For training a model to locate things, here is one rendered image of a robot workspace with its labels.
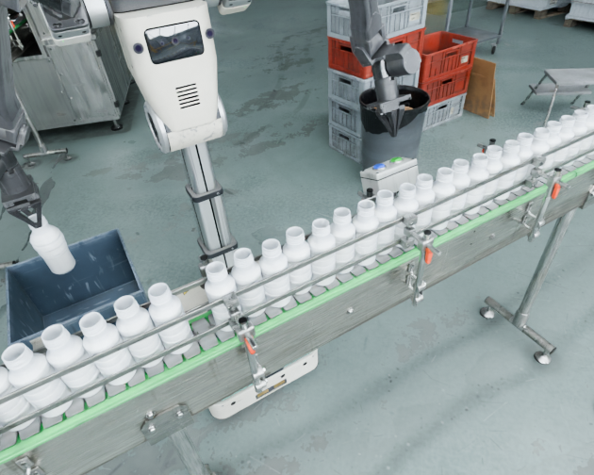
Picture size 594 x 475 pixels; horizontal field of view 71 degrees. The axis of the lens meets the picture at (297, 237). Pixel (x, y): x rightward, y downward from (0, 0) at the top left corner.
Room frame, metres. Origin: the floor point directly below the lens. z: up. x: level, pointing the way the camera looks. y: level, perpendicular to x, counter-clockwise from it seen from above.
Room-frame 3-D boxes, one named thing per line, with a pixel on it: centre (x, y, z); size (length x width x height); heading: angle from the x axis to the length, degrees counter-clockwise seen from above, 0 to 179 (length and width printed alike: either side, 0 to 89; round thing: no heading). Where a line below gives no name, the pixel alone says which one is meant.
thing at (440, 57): (3.61, -1.27, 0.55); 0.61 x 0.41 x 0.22; 120
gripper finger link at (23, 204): (0.80, 0.61, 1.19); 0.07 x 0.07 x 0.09; 28
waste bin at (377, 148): (2.60, -0.70, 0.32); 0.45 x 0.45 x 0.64
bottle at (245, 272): (0.61, 0.11, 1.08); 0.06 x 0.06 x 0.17
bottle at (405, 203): (0.79, -0.26, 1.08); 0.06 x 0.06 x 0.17
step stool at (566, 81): (3.39, -2.41, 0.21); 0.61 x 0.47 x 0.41; 170
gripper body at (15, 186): (0.81, 0.61, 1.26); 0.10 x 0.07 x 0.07; 28
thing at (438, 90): (3.61, -1.27, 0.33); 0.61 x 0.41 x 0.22; 120
